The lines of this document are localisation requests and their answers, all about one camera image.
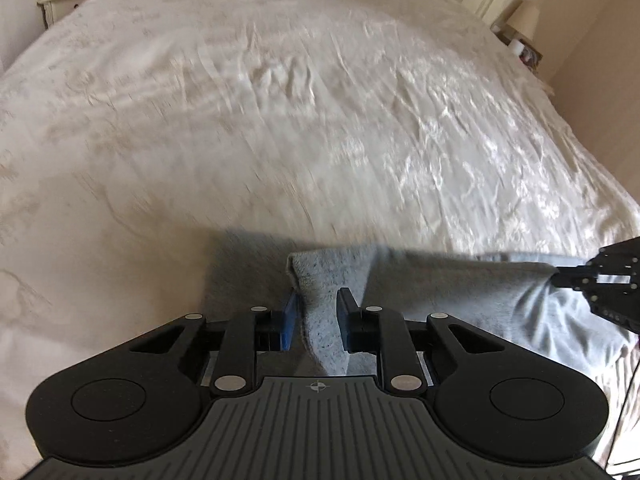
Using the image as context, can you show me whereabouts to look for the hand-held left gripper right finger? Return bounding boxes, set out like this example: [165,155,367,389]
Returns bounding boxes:
[336,287,506,395]

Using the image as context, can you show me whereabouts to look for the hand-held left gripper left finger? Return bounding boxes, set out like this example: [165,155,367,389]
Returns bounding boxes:
[129,292,302,395]

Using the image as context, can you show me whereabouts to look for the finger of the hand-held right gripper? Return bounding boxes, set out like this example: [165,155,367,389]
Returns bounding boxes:
[587,239,640,277]
[552,265,640,333]

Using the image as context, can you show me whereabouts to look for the grey pants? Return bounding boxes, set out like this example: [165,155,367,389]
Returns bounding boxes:
[205,230,632,377]

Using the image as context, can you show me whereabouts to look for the nightstand with lamp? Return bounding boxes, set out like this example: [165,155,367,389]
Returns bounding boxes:
[491,24,557,98]

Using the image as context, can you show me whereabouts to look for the cream embroidered bedspread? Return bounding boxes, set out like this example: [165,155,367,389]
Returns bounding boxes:
[0,0,640,480]

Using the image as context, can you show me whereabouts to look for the table lamp with beige shade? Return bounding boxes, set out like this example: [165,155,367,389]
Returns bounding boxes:
[504,0,542,45]

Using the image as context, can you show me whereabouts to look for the cream nightstand with frames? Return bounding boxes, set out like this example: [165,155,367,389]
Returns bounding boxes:
[36,0,117,30]

